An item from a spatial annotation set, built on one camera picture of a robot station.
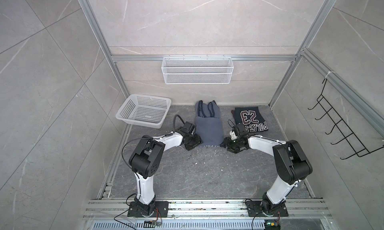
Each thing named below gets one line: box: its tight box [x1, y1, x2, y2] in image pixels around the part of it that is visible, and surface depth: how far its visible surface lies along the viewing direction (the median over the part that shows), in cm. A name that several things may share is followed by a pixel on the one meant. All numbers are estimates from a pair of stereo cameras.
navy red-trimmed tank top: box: [231, 106, 269, 133], surface depth 109 cm
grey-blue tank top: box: [195, 100, 224, 147], surface depth 113 cm
